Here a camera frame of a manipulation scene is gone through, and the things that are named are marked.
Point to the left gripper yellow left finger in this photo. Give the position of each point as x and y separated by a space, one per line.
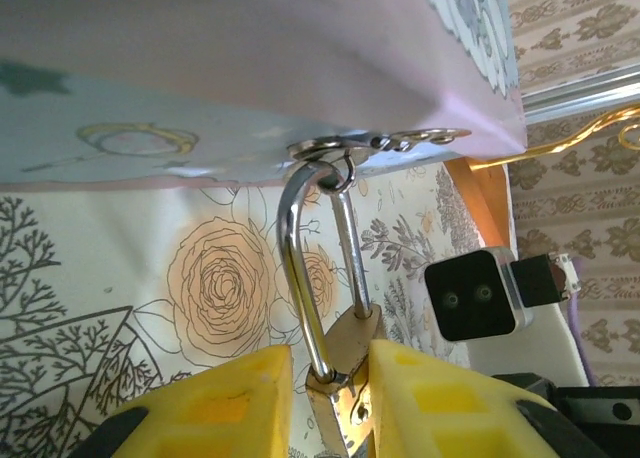
215 408

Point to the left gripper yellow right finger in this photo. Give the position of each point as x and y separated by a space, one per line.
440 408

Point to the silver brass padlock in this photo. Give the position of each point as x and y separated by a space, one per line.
295 258

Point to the brown wooden stand base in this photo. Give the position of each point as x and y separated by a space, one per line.
482 198

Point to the pastel printed cardboard box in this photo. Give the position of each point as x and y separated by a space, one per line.
225 53

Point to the black silver wrist camera box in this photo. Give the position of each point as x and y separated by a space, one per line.
470 295

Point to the aluminium frame rail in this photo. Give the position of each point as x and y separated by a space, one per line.
580 93

